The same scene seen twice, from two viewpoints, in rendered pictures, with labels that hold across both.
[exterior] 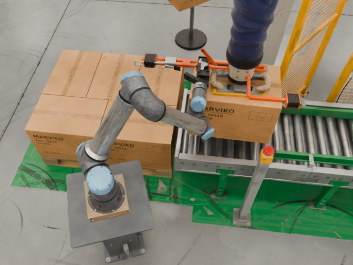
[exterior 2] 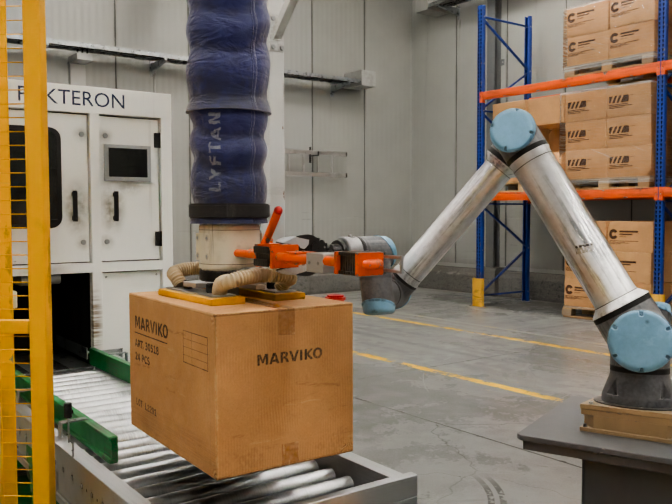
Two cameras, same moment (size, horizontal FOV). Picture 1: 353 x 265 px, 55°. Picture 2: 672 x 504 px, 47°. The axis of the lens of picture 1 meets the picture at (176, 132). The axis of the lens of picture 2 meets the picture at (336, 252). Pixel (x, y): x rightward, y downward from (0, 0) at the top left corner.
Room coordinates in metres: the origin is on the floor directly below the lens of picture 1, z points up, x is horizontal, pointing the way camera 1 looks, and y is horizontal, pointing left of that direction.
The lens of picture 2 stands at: (2.87, 1.37, 1.32)
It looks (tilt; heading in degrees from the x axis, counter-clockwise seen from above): 3 degrees down; 227
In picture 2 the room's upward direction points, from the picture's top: straight up
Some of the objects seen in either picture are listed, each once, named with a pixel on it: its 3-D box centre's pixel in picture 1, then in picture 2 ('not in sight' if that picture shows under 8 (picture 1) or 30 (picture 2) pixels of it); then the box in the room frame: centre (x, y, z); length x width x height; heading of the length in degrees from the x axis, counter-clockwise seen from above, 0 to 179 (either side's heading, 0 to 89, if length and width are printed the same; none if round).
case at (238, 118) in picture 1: (232, 101); (234, 367); (1.63, -0.41, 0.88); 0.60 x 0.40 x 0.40; 82
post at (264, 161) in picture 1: (252, 190); not in sight; (1.10, -0.55, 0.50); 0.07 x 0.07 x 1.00; 83
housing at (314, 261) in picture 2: (170, 62); (325, 262); (1.68, 0.04, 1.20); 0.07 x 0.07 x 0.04; 84
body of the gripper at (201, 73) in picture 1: (201, 79); (320, 253); (1.52, -0.16, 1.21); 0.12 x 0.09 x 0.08; 173
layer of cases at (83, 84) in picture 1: (114, 105); not in sight; (2.04, 0.58, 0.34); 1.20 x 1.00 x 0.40; 83
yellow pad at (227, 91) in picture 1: (239, 89); (258, 286); (1.53, -0.41, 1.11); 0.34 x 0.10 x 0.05; 84
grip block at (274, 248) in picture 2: (203, 64); (276, 255); (1.66, -0.17, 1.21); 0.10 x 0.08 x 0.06; 174
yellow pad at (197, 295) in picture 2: not in sight; (199, 290); (1.72, -0.43, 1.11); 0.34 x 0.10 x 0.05; 84
